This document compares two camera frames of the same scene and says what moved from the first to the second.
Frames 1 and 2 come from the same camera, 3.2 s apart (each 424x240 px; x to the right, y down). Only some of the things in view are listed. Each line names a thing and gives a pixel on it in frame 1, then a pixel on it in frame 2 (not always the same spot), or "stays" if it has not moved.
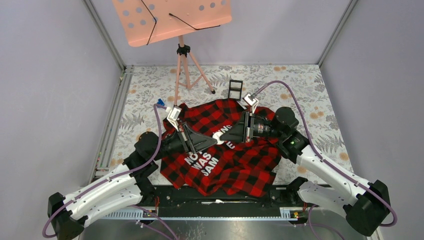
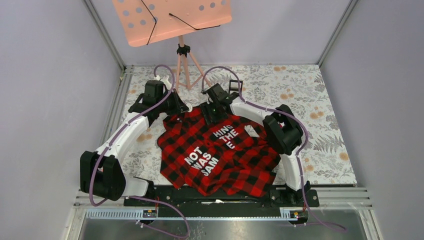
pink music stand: (146, 21) stays
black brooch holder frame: (235, 89) stays
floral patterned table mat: (300, 90) stays
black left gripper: (192, 141) → (179, 106)
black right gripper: (243, 130) → (206, 109)
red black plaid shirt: (247, 168) stays
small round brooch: (216, 135) → (190, 106)
